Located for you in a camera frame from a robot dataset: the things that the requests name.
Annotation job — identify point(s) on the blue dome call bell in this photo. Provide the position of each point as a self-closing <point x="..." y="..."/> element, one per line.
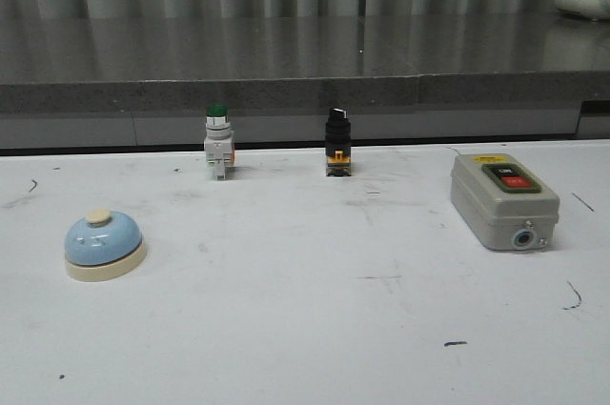
<point x="103" y="245"/>

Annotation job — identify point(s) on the grey stone counter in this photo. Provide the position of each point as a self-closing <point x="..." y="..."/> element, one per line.
<point x="145" y="83"/>

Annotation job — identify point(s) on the black rotary selector switch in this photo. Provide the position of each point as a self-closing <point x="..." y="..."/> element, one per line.
<point x="338" y="143"/>

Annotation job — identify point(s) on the green pilot light switch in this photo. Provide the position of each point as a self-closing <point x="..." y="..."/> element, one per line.
<point x="219" y="141"/>

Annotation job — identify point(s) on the grey on-off switch box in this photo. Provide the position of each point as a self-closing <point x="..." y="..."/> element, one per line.
<point x="504" y="204"/>

